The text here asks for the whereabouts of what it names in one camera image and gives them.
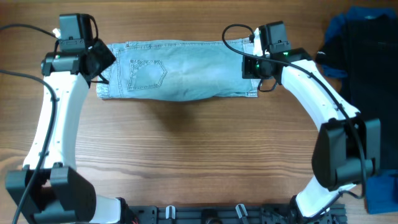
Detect light blue denim shorts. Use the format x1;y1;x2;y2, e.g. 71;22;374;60
96;39;259;101

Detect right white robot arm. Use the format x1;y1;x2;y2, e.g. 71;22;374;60
243;21;381;222

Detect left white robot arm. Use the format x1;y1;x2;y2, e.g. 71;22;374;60
6;14;128;223

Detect black folded garment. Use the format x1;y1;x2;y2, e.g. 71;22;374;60
315;14;398;170

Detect blue folded garment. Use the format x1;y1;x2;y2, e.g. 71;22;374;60
321;6;398;215

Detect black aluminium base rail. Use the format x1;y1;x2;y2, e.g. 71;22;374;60
130;203;348;224

